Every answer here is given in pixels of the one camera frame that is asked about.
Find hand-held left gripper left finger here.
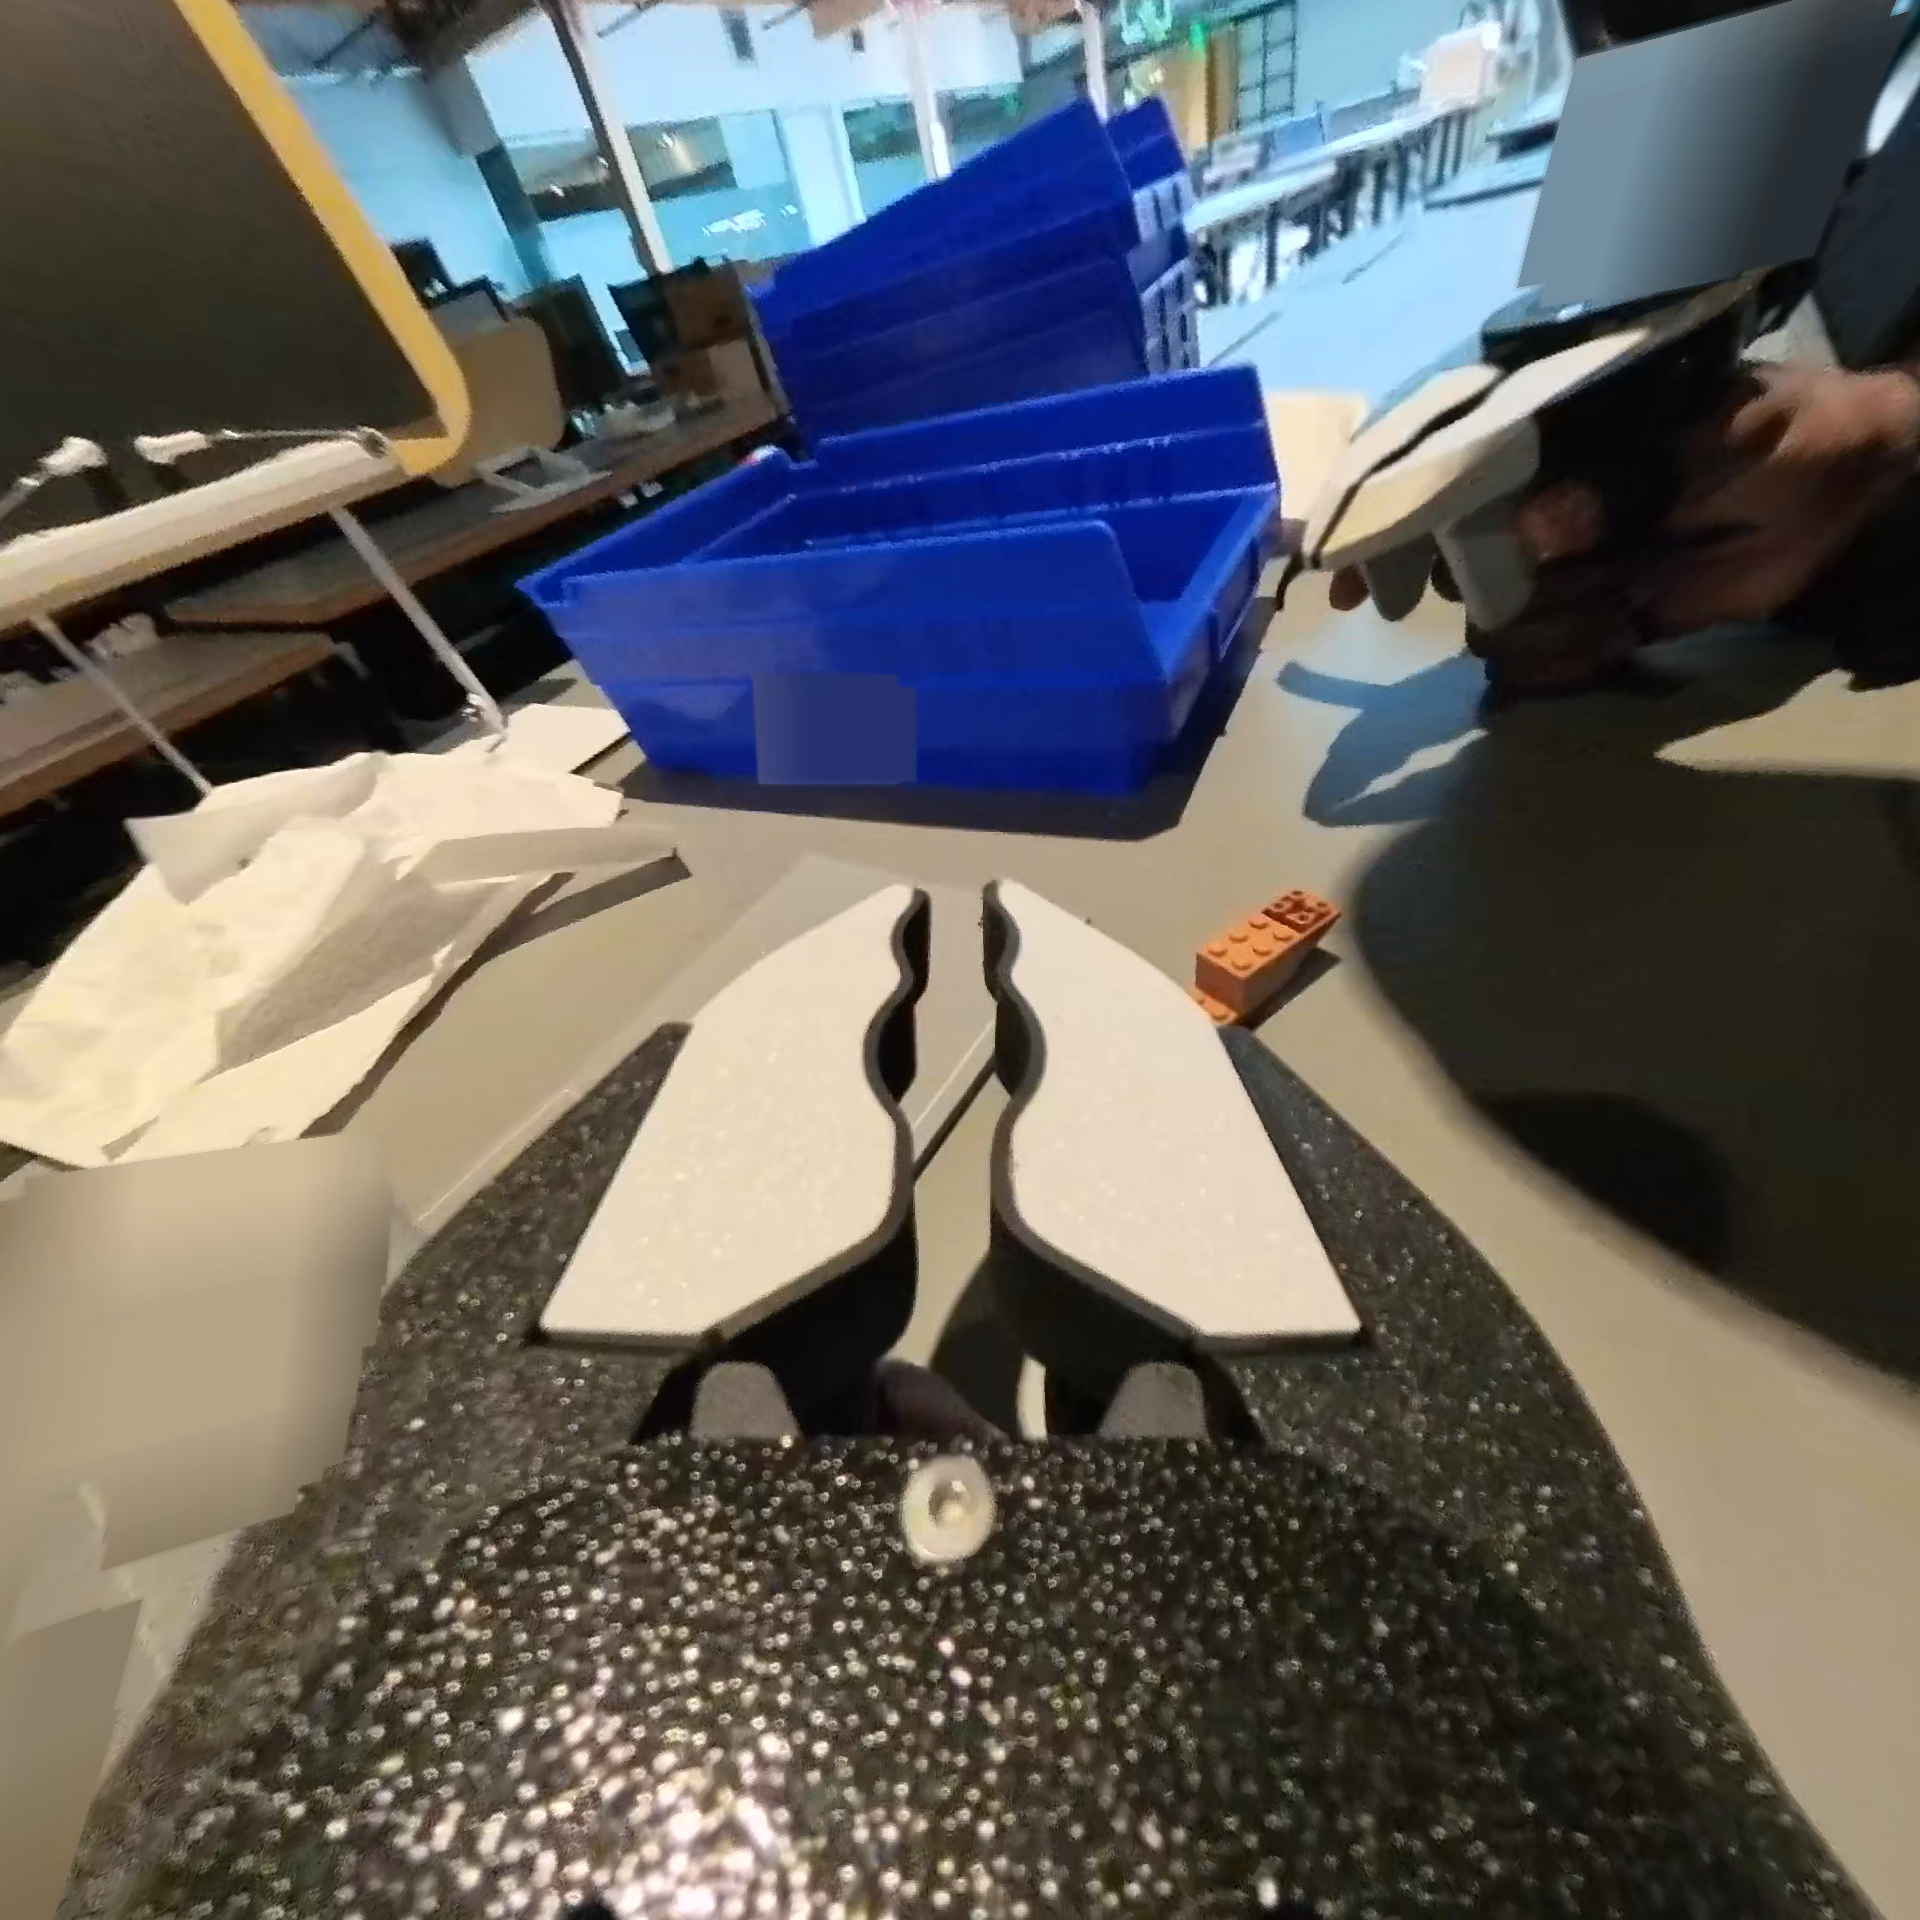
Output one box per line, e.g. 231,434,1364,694
537,882,924,1343

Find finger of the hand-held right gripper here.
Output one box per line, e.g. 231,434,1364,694
1302,367,1503,625
1316,328,1655,630

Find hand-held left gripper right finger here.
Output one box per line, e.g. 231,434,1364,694
982,875,1364,1343

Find person's right forearm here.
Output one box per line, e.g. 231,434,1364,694
1786,134,1920,377

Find grey desk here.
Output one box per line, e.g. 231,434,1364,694
0,359,1920,1847

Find person's right hand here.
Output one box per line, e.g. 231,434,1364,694
1461,359,1920,698

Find white background tables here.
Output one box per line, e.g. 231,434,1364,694
1182,100,1552,307

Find stack of blue plastic bins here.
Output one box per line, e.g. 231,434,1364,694
748,94,1207,457

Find crumpled white paper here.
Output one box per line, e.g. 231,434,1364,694
0,746,681,1173

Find large blue plastic bin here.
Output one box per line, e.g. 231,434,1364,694
518,362,1287,798

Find wooden workbench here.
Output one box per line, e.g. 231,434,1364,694
0,382,788,818

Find cardboard boxes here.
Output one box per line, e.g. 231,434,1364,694
606,258,784,409

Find white metal stand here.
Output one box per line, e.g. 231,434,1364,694
0,424,513,801

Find black board with yellow edge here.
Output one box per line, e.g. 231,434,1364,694
0,0,477,486

